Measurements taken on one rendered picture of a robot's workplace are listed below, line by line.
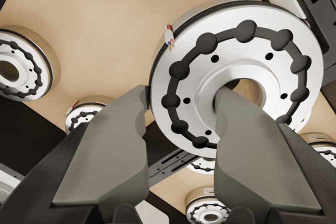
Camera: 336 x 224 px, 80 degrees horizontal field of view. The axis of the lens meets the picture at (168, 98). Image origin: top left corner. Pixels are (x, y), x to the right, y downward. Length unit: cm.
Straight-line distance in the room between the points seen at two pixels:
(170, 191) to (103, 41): 33
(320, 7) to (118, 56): 23
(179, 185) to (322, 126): 28
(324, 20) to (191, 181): 36
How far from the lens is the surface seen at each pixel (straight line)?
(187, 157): 26
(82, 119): 34
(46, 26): 33
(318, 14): 21
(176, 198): 50
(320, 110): 40
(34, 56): 32
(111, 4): 29
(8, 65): 37
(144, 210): 45
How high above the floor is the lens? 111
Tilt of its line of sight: 60 degrees down
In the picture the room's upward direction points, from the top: 174 degrees counter-clockwise
